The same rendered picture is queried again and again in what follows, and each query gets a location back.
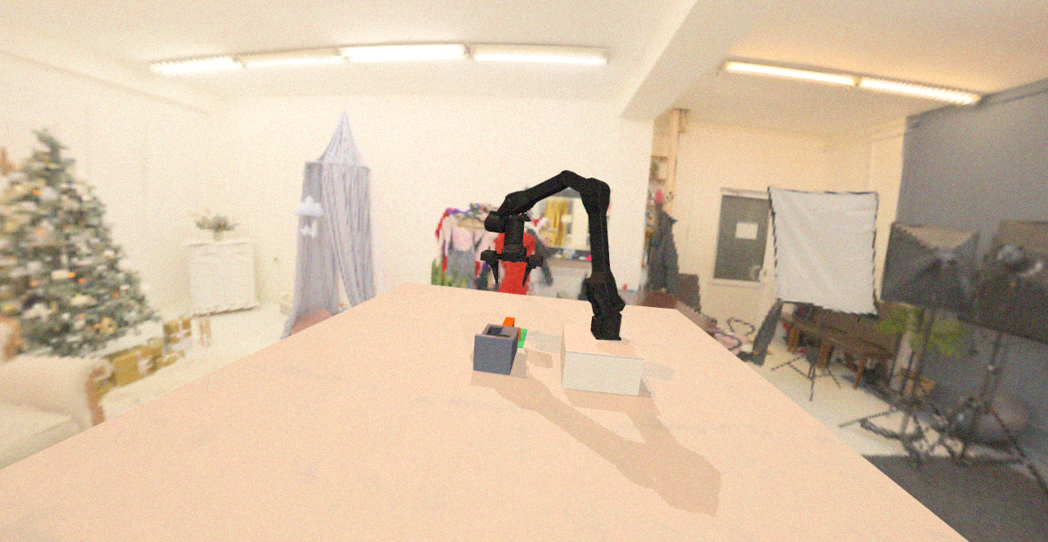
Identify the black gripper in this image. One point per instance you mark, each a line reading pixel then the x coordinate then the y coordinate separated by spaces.
pixel 492 257

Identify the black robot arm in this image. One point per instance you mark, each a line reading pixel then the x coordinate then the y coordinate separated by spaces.
pixel 601 286

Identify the orange l-shaped part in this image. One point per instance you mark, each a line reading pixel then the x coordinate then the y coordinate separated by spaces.
pixel 509 321

